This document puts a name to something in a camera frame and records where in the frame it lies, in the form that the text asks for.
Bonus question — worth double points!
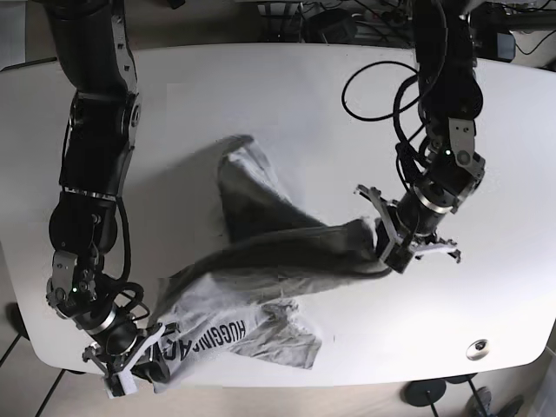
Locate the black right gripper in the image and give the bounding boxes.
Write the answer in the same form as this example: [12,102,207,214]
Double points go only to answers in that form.
[82,321,176,384]

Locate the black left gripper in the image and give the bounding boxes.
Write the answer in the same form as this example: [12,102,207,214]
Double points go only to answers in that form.
[356,184,461,262]

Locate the grey T-shirt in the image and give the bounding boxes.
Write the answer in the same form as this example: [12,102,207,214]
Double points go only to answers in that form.
[149,136,390,394]

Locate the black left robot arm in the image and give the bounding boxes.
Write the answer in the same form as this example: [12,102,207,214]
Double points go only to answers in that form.
[357,1,486,273]

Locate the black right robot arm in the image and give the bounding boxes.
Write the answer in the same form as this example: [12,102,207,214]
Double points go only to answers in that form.
[43,1,169,397]

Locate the black left table leg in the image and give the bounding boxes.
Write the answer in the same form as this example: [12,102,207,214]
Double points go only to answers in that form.
[0,302,30,367]

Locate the right silver table grommet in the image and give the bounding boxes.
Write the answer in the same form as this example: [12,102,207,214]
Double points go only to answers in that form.
[466,339,490,361]

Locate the black round stand base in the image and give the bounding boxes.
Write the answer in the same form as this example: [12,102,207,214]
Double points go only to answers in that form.
[401,379,447,407]

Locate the grey shoe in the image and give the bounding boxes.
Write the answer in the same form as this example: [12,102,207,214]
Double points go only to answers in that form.
[466,387,492,417]
[496,395,525,417]

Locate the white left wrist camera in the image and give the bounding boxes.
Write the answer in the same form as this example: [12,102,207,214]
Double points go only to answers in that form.
[381,243,414,274]

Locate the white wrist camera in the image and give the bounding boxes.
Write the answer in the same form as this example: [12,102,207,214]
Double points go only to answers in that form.
[381,243,414,274]
[103,323,166,398]

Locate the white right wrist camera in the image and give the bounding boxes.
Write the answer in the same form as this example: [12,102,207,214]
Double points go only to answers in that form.
[103,323,166,398]

